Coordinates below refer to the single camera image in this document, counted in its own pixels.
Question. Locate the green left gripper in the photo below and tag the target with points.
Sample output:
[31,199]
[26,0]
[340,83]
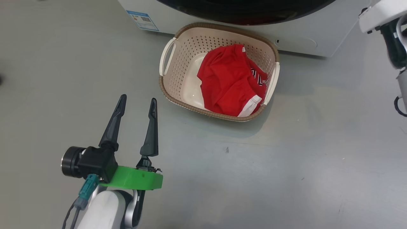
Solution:
[136,181]

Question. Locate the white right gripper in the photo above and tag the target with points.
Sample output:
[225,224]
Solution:
[384,14]

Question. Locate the red garment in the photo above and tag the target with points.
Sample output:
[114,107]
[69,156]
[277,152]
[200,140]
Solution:
[229,82]

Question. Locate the washing machine glass door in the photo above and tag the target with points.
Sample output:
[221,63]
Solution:
[248,12]

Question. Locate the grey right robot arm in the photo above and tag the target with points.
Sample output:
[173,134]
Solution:
[402,89]

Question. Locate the white front-load washing machine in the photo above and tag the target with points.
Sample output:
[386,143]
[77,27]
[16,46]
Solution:
[334,31]

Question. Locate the beige perforated laundry basket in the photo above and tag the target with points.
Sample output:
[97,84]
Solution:
[184,73]

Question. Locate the blue energy label sticker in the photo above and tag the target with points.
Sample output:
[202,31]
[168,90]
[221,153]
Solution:
[143,20]

